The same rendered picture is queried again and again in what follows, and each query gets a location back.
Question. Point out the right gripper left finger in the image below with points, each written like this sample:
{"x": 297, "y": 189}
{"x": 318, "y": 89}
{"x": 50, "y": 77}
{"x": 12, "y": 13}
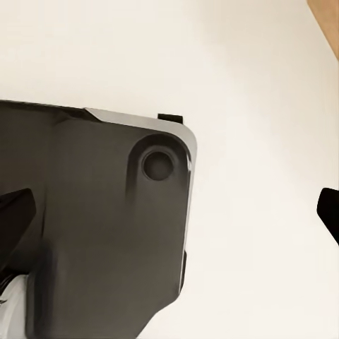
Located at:
{"x": 17, "y": 211}

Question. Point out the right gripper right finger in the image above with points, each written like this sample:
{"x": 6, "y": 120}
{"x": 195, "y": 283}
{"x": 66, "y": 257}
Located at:
{"x": 328, "y": 210}

